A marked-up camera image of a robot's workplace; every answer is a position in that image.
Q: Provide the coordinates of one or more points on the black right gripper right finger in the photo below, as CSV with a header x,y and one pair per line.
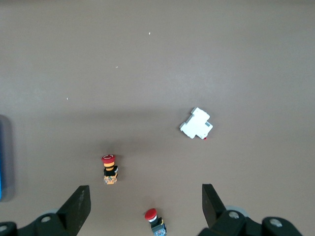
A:
x,y
214,211

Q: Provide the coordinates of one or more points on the red emergency stop orange base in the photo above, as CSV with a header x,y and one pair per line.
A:
x,y
109,169

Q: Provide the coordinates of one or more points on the white circuit breaker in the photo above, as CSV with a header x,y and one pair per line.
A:
x,y
197,124

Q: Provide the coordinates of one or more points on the blue plastic tray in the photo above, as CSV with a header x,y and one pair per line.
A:
x,y
2,159

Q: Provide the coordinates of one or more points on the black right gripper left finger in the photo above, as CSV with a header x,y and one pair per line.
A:
x,y
73,211

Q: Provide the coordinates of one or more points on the red pushbutton black base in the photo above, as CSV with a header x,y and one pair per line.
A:
x,y
153,220

